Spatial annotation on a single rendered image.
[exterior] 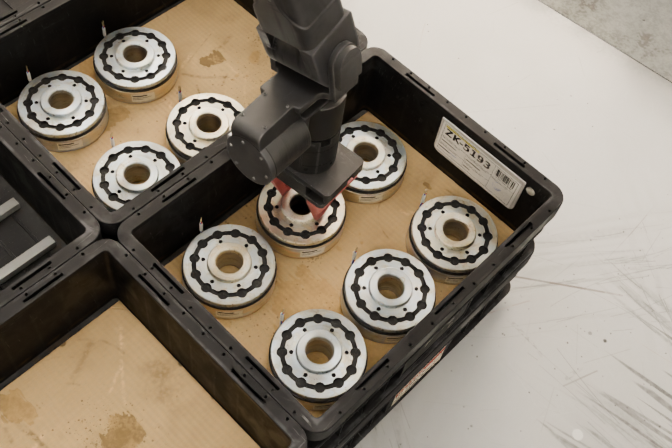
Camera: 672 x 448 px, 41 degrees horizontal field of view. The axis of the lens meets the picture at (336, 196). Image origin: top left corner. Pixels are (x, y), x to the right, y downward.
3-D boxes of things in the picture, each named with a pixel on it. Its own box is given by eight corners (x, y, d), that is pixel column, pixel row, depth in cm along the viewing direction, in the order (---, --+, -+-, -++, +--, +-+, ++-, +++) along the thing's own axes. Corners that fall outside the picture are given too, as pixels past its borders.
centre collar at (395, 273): (388, 261, 100) (389, 258, 100) (421, 289, 99) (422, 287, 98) (358, 288, 98) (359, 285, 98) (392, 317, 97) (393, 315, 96)
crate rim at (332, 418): (372, 54, 111) (375, 41, 109) (564, 207, 101) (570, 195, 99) (111, 242, 93) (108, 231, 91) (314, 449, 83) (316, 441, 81)
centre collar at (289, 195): (298, 181, 105) (299, 178, 105) (331, 204, 104) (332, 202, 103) (271, 207, 103) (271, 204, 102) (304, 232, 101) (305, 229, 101)
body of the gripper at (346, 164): (326, 208, 93) (333, 166, 87) (252, 154, 96) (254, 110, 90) (363, 170, 97) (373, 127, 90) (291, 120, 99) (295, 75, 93)
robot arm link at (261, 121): (362, 38, 80) (290, 3, 84) (277, 110, 75) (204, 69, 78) (364, 133, 89) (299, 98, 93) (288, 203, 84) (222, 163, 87)
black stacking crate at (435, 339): (362, 105, 119) (374, 46, 109) (537, 249, 109) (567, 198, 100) (122, 285, 101) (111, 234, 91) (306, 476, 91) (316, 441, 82)
